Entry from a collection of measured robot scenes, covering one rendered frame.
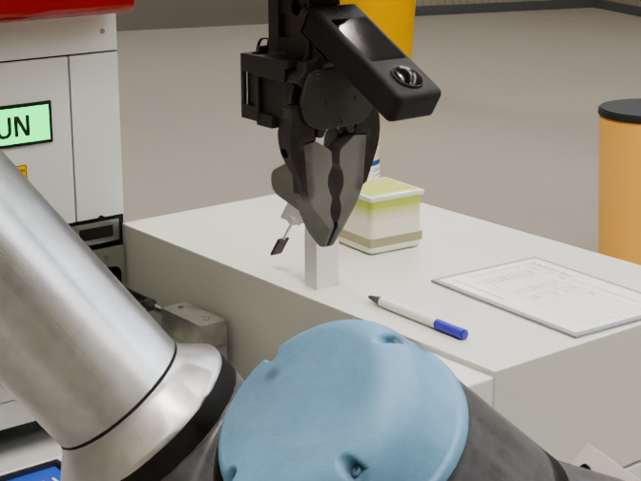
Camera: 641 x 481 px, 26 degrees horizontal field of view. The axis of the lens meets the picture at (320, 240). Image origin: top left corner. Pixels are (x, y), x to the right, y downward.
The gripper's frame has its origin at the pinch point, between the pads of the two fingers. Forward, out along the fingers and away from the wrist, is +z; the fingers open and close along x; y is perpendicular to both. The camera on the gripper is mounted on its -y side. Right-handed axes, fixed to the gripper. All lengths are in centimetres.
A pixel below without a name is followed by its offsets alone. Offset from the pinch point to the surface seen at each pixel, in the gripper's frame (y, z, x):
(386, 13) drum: 481, 58, -429
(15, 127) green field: 58, 1, -2
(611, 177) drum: 208, 77, -289
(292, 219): 27.4, 7.5, -17.1
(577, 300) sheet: 3.9, 13.9, -34.7
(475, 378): -3.2, 14.7, -13.4
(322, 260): 23.4, 11.1, -17.9
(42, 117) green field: 58, 0, -5
